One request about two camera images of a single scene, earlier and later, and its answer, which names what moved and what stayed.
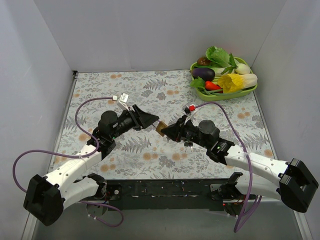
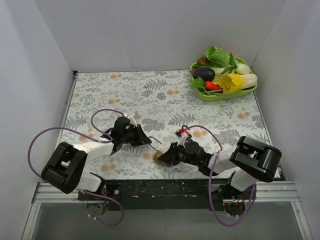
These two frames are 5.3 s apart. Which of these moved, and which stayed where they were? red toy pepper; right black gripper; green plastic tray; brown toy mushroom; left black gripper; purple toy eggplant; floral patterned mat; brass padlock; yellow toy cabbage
Moved: left black gripper; brass padlock; right black gripper
Stayed: green plastic tray; yellow toy cabbage; floral patterned mat; red toy pepper; purple toy eggplant; brown toy mushroom
